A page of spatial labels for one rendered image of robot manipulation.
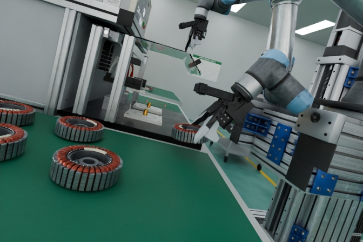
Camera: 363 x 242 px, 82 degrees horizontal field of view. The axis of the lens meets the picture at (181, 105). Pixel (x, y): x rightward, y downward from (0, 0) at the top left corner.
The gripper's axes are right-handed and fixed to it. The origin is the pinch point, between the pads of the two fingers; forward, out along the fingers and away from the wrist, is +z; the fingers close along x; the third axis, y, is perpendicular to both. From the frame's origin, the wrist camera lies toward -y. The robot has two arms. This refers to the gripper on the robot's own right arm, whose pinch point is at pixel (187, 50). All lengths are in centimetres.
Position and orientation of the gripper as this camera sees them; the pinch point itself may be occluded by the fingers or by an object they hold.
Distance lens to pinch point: 127.3
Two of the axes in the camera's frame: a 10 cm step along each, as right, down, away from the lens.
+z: -2.7, 9.6, 1.0
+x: -2.3, -1.6, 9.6
